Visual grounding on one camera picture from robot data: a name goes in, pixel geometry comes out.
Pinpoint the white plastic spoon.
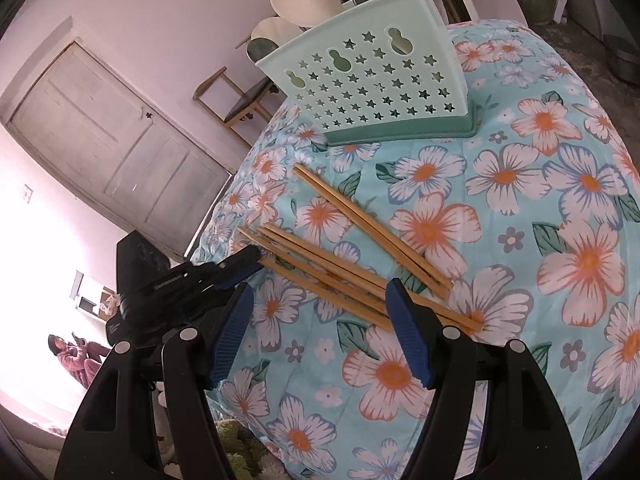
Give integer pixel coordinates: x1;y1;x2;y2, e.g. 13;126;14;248
250;17;301;53

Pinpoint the cardboard box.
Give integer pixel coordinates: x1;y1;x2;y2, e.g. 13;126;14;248
472;0;531;23

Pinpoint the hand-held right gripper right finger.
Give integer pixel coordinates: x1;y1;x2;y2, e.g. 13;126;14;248
385;277;583;480

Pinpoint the floral blue blanket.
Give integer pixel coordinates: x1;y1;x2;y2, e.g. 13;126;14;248
192;17;640;480

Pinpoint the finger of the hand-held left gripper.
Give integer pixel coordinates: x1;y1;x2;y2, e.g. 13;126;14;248
215;245;264;291

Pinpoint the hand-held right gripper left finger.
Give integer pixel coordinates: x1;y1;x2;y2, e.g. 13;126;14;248
55;284;256;480

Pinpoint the metal trash can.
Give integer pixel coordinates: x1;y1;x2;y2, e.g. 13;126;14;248
604;35;640;86

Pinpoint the green cloth bag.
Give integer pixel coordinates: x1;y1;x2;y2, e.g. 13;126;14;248
515;0;562;23

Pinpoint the wooden chair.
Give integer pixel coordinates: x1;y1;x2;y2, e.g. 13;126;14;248
194;66;281;143

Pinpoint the mint green utensil holder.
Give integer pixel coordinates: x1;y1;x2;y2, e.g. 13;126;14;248
255;0;481;147

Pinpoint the fuzzy green rug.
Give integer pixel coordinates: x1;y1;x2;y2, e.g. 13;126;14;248
215;417;283;480

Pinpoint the pile of wooden chopsticks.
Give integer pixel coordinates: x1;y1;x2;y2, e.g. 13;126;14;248
236;224;483;333

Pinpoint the white wooden door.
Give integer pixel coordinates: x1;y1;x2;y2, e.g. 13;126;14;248
5;42;233;256

